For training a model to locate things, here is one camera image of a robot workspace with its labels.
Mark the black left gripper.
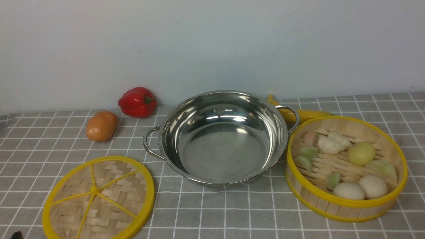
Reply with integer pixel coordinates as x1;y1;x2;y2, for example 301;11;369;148
11;231;23;239

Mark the woven bamboo steamer lid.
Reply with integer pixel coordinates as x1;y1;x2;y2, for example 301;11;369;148
42;156;155;239

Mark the bamboo steamer basket yellow rim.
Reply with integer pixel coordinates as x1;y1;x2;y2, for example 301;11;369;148
285;116;408;223

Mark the stainless steel pot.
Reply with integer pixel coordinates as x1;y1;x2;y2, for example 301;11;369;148
143;91;301;191

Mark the grey checked tablecloth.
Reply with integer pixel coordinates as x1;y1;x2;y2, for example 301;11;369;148
0;92;425;239

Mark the brown potato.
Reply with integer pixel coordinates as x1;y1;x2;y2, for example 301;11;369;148
86;111;118;142

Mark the red bell pepper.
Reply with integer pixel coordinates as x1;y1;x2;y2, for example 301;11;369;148
118;87;157;118

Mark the green dumpling lower left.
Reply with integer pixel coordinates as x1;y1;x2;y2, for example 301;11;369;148
294;155;314;173

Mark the green dumpling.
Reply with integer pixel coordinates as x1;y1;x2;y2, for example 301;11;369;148
364;159;398;182
325;172;341;191
294;155;314;173
299;146;320;159

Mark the yellow banana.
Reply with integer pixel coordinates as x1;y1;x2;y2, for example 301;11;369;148
267;94;333;124

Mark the green dumpling upper left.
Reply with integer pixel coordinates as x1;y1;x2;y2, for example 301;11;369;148
299;146;320;159

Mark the pink dumpling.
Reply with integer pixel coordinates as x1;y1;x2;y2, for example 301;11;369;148
304;131;319;146

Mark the green dumpling front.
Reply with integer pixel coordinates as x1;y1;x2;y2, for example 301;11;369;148
325;172;341;191

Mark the white pleated dumpling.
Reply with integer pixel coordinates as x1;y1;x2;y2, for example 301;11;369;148
318;135;345;154

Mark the white rear dumpling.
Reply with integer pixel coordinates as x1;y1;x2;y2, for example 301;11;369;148
327;131;352;150

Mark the white front bun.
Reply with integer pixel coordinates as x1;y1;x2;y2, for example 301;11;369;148
333;182;365;200

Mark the yellow round bun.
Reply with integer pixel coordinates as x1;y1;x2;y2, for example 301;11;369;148
348;142;376;166

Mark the white round bun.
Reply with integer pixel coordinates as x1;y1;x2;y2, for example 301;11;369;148
358;175;389;199

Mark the green dumpling right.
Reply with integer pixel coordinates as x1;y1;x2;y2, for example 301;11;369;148
364;159;398;182

